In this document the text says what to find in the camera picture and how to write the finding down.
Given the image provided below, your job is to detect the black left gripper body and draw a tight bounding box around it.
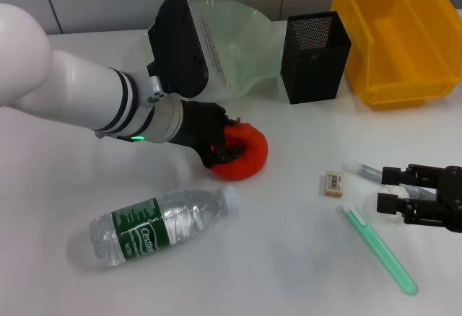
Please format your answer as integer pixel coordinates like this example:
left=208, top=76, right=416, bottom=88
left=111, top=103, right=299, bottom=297
left=173, top=100, right=228, bottom=169

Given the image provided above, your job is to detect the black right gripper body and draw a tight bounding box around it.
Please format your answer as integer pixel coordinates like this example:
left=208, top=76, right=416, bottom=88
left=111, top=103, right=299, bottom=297
left=435, top=165, right=462, bottom=233

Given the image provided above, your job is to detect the white paper ball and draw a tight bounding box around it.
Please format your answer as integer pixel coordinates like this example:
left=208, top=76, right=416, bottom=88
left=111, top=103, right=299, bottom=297
left=381, top=184, right=411, bottom=224

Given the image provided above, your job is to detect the orange fruit with knob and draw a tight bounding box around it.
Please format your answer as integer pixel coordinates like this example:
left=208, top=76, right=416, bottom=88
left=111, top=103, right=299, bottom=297
left=211, top=116, right=270, bottom=181

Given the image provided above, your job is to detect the clear green-label water bottle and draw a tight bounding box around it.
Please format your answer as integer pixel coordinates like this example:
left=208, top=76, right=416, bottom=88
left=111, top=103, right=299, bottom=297
left=89, top=185, right=241, bottom=269

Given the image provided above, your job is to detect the grey marker pen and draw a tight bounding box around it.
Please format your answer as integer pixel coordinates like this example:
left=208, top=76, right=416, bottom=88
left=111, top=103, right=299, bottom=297
left=344, top=161, right=438, bottom=200

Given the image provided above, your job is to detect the green pen with white cap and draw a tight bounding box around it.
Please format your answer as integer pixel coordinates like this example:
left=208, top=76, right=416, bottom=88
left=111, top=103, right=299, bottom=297
left=341, top=203, right=419, bottom=297

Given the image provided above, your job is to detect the beige eraser with barcode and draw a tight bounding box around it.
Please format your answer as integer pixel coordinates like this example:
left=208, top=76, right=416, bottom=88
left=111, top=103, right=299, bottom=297
left=319, top=170, right=346, bottom=198

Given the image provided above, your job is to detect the pale green wavy fruit bowl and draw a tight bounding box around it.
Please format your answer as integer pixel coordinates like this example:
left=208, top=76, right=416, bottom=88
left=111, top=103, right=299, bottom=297
left=146, top=0, right=284, bottom=101

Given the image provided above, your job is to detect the black mesh pen holder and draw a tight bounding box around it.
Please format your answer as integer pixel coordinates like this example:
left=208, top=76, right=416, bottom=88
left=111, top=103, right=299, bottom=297
left=280, top=10, right=352, bottom=105

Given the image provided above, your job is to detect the yellow plastic storage bin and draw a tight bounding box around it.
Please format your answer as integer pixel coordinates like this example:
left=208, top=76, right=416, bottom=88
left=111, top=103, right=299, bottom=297
left=330, top=0, right=462, bottom=110

